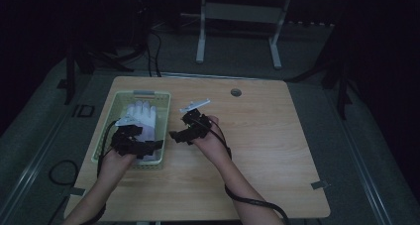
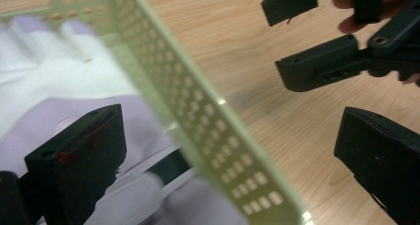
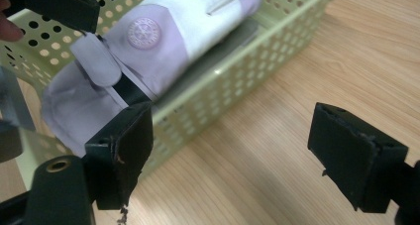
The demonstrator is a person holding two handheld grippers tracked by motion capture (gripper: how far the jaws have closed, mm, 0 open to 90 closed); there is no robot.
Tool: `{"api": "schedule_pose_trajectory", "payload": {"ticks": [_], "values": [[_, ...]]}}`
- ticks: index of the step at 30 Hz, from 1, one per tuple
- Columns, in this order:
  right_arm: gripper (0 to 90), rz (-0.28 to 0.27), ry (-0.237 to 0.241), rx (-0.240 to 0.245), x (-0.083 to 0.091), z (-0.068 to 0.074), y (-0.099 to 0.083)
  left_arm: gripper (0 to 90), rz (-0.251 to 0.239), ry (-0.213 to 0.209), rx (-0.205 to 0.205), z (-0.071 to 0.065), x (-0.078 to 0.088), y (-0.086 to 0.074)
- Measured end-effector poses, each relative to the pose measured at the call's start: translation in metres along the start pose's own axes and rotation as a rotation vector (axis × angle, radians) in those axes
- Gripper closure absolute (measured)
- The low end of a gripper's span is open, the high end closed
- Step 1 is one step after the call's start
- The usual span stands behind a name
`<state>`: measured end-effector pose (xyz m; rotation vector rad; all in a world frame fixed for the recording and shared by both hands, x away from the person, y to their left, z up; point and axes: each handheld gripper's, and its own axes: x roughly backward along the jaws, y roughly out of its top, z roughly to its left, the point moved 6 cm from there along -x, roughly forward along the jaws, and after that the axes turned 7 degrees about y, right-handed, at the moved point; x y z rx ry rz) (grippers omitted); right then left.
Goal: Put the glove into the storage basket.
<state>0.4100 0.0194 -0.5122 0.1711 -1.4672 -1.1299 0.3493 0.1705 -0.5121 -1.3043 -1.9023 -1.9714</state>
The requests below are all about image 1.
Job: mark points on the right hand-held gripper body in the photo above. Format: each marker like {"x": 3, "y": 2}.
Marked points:
{"x": 202, "y": 127}

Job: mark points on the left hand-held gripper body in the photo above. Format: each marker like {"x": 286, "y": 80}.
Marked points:
{"x": 127, "y": 142}

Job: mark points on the lavender glove with white fingers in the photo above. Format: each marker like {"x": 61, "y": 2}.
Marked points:
{"x": 145, "y": 114}

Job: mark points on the pale green plastic basket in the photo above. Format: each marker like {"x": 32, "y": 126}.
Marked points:
{"x": 165, "y": 114}

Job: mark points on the person's right hand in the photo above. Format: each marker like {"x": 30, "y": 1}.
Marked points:
{"x": 214, "y": 149}

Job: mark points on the person's left hand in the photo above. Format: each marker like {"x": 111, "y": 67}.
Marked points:
{"x": 114, "y": 168}

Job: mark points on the grey tape piece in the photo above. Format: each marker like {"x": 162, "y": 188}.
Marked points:
{"x": 319, "y": 185}
{"x": 77, "y": 191}

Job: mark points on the black stand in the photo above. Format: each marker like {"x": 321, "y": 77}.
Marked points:
{"x": 341, "y": 86}
{"x": 70, "y": 79}

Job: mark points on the black rectangular floor frame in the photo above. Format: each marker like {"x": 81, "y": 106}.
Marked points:
{"x": 79, "y": 111}

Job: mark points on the white metal desk frame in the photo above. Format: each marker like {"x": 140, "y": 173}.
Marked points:
{"x": 242, "y": 13}

